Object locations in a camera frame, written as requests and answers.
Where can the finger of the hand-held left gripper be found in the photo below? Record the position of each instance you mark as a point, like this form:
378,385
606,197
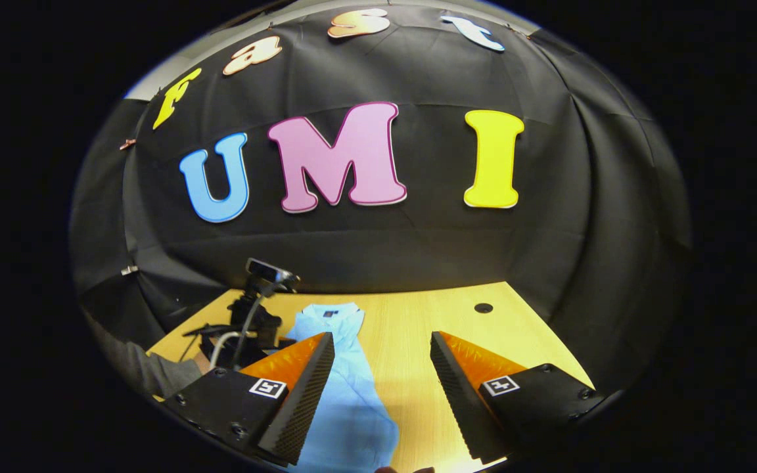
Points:
286,342

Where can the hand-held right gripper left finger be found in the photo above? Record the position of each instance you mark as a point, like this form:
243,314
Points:
306,401

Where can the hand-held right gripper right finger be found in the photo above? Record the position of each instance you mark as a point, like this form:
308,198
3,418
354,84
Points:
457,401

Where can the light blue T-shirt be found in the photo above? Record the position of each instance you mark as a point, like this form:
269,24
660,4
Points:
352,407

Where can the silver metal clip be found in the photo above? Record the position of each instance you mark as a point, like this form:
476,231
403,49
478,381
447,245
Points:
129,270

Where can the black backdrop cloth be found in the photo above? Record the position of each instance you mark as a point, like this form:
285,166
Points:
418,249

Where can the copper spring clamp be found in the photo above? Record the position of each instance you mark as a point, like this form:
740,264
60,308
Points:
127,143

